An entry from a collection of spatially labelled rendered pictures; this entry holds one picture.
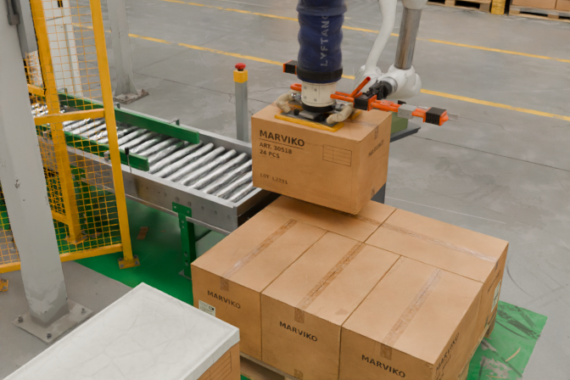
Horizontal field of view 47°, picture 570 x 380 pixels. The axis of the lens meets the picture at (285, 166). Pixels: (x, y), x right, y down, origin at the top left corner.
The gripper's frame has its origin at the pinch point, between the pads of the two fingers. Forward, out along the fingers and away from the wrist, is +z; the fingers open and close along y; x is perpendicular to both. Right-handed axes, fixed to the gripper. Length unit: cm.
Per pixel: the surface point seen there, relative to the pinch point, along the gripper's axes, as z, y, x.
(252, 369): 76, 116, 16
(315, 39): 10.3, -29.3, 22.4
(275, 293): 77, 64, 2
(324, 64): 8.5, -17.7, 18.6
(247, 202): 25, 60, 54
